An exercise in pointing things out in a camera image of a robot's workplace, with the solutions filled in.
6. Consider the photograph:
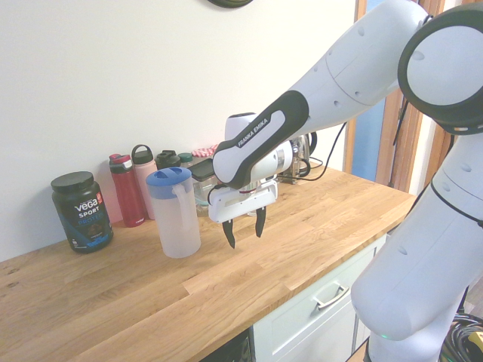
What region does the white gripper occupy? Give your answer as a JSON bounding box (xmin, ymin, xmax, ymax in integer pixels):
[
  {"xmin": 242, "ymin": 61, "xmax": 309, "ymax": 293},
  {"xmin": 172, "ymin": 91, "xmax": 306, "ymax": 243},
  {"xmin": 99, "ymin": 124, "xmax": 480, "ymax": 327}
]
[{"xmin": 208, "ymin": 179, "xmax": 279, "ymax": 250}]

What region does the translucent pitcher with blue lid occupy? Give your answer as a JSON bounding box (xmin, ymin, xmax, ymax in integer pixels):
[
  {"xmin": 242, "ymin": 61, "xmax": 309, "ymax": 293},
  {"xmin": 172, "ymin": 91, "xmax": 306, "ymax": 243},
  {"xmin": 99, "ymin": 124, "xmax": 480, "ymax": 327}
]
[{"xmin": 146, "ymin": 167, "xmax": 202, "ymax": 259}]

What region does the pink water bottle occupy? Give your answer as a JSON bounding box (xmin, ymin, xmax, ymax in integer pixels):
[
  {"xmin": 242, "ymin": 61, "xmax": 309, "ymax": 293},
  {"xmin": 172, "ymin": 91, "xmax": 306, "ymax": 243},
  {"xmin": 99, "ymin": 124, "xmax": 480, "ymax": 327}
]
[{"xmin": 131, "ymin": 144, "xmax": 158, "ymax": 221}]

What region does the red water bottle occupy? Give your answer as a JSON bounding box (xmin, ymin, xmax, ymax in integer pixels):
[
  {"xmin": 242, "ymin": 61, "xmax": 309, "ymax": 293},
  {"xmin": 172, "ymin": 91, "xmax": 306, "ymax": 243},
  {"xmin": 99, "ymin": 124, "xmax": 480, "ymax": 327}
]
[{"xmin": 108, "ymin": 152, "xmax": 147, "ymax": 229}]

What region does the glass container with teal lid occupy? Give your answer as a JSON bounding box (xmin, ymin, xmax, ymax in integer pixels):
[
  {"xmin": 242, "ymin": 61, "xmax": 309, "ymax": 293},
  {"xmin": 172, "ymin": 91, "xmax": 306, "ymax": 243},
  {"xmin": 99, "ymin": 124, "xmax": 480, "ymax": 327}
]
[{"xmin": 194, "ymin": 179, "xmax": 212, "ymax": 218}]

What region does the clear container with black lid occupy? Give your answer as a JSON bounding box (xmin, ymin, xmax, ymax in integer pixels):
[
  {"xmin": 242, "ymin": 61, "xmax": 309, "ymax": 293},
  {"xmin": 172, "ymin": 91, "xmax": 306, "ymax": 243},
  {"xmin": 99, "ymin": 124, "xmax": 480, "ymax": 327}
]
[{"xmin": 191, "ymin": 158, "xmax": 217, "ymax": 181}]

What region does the jar with red checked lid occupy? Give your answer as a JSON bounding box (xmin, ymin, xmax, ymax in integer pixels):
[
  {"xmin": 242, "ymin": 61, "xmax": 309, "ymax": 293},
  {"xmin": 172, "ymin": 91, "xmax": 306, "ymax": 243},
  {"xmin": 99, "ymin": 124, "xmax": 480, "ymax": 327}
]
[{"xmin": 191, "ymin": 145, "xmax": 220, "ymax": 159}]

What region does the steel electric kettle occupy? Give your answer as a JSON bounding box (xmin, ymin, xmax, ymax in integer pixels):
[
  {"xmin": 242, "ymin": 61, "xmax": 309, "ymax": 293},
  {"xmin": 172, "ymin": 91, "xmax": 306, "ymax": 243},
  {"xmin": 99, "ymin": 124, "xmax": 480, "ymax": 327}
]
[{"xmin": 290, "ymin": 131, "xmax": 318, "ymax": 169}]

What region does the dark dishwasher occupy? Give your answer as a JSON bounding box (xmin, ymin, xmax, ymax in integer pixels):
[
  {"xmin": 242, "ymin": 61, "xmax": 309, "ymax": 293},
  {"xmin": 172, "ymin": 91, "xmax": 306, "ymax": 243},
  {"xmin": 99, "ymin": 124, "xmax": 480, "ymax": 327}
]
[{"xmin": 205, "ymin": 326, "xmax": 256, "ymax": 362}]

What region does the blue door panel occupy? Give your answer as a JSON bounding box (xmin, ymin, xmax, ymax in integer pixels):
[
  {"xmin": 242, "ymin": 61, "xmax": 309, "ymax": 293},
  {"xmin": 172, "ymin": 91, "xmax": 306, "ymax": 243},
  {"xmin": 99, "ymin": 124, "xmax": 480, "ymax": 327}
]
[{"xmin": 343, "ymin": 109, "xmax": 386, "ymax": 186}]

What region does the black Vega protein tub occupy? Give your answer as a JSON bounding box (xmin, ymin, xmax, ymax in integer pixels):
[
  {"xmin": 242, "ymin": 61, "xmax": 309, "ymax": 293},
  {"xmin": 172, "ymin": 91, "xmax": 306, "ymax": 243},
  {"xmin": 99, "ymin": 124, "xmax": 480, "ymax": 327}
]
[{"xmin": 51, "ymin": 170, "xmax": 115, "ymax": 254}]

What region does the silver drawer handle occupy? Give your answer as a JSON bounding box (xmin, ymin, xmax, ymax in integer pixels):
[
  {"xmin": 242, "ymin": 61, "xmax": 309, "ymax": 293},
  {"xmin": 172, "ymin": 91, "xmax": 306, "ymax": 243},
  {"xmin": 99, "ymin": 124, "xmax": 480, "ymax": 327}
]
[{"xmin": 312, "ymin": 283, "xmax": 350, "ymax": 311}]

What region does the white cabinet drawer with handle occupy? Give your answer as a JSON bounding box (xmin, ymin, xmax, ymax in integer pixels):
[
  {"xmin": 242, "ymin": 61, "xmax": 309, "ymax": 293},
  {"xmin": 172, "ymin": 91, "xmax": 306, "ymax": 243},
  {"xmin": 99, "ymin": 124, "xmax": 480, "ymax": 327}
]
[{"xmin": 252, "ymin": 235, "xmax": 389, "ymax": 362}]

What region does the wooden door frame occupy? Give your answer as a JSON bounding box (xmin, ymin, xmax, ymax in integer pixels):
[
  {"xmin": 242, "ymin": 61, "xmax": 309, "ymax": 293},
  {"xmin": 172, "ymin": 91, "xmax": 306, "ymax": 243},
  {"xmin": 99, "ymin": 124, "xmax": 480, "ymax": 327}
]
[{"xmin": 354, "ymin": 0, "xmax": 456, "ymax": 197}]

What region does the round black wall object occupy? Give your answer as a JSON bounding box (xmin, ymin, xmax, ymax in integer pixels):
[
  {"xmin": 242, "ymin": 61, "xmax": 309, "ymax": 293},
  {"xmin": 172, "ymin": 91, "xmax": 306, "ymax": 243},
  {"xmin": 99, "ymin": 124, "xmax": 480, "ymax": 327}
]
[{"xmin": 206, "ymin": 0, "xmax": 254, "ymax": 8}]

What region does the coiled black cable bundle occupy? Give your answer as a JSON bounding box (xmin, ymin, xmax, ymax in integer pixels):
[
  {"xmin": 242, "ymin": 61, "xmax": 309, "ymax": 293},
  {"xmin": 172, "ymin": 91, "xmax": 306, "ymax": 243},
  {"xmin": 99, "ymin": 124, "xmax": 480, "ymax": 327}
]
[{"xmin": 439, "ymin": 312, "xmax": 483, "ymax": 362}]

